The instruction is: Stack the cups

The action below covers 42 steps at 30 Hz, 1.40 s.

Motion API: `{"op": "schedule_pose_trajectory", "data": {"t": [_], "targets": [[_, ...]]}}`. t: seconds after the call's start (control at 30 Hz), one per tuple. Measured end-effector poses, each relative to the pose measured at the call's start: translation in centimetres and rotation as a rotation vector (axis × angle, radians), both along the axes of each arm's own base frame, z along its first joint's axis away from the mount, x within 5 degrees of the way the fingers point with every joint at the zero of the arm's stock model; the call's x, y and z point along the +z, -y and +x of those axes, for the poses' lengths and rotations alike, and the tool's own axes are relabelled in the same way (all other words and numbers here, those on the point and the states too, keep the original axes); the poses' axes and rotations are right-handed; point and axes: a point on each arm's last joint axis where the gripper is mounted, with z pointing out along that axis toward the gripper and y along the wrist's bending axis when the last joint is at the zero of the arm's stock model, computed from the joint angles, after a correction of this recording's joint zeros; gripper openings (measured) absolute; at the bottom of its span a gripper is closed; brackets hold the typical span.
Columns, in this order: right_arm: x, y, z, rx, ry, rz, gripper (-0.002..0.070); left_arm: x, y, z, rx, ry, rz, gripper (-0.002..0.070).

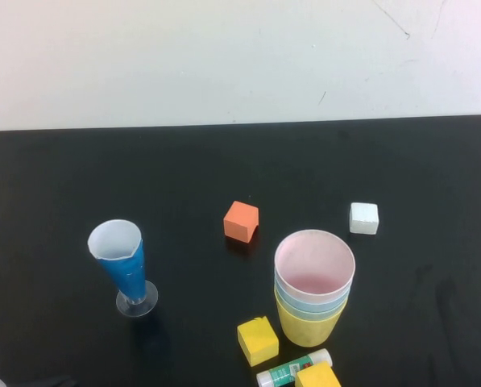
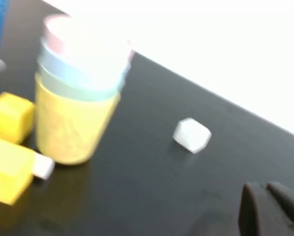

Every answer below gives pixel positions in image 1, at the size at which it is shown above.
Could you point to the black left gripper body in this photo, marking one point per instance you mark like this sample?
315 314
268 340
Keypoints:
48 382

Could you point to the yellow plastic cup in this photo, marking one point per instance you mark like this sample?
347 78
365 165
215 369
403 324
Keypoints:
308 332

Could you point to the light blue plastic cup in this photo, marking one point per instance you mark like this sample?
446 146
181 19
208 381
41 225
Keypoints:
312 303

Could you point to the pink plastic cup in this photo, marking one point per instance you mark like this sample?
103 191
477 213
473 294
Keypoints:
316 258

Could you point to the white green glue stick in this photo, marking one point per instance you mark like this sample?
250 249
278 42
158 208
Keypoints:
280 373

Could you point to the green plastic cup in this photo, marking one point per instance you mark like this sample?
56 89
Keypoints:
312 311

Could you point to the white foam cube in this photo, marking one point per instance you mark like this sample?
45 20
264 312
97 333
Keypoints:
363 217

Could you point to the blue conical measuring glass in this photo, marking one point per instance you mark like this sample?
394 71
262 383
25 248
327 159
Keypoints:
123 270

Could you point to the yellow foam cube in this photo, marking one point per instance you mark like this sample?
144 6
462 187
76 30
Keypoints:
258 340
316 377

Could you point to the orange foam cube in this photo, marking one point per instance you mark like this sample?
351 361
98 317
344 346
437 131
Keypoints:
240 221

